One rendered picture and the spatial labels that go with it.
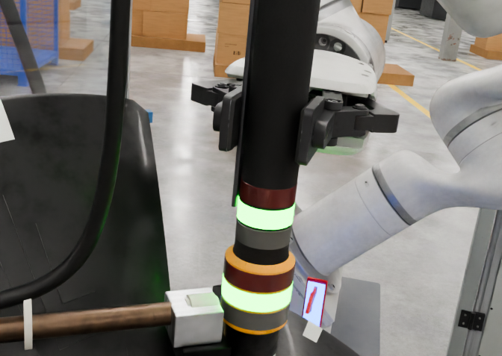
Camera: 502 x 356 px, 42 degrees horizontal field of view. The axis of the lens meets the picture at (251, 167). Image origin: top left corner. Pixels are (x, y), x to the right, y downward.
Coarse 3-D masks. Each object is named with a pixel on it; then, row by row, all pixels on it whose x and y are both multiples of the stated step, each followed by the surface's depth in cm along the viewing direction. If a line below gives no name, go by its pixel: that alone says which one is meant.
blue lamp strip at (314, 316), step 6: (312, 282) 78; (312, 288) 78; (318, 288) 78; (324, 288) 78; (306, 294) 78; (318, 294) 78; (306, 300) 79; (318, 300) 78; (306, 306) 79; (312, 306) 79; (318, 306) 79; (312, 312) 79; (318, 312) 79; (306, 318) 79; (312, 318) 79; (318, 318) 79; (318, 324) 79
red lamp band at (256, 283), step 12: (228, 264) 39; (228, 276) 39; (240, 276) 38; (252, 276) 38; (264, 276) 38; (276, 276) 38; (288, 276) 39; (252, 288) 38; (264, 288) 38; (276, 288) 38
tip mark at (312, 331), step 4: (308, 324) 69; (312, 324) 69; (308, 328) 68; (312, 328) 69; (316, 328) 69; (320, 328) 69; (304, 332) 67; (308, 332) 68; (312, 332) 68; (316, 332) 68; (320, 332) 69; (304, 336) 67; (308, 336) 67; (312, 336) 67; (316, 336) 68; (312, 340) 67; (316, 340) 67
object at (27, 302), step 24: (120, 0) 32; (120, 24) 32; (120, 48) 32; (120, 72) 33; (120, 96) 33; (120, 120) 34; (120, 144) 34; (96, 192) 35; (96, 216) 35; (96, 240) 36; (72, 264) 35; (24, 288) 35; (48, 288) 35; (24, 312) 35
